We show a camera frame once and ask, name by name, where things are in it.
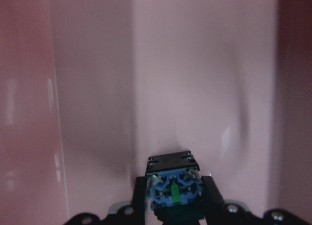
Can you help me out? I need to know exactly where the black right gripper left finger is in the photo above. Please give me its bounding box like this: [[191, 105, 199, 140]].
[[65, 176, 147, 225]]

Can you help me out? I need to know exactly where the yellow push button switch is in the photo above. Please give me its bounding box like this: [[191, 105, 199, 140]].
[[145, 150, 204, 225]]

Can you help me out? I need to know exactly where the pink plastic bin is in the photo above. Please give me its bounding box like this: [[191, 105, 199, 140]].
[[0, 0, 312, 225]]

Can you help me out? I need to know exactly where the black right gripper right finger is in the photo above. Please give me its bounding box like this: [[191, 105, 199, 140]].
[[201, 176, 308, 225]]

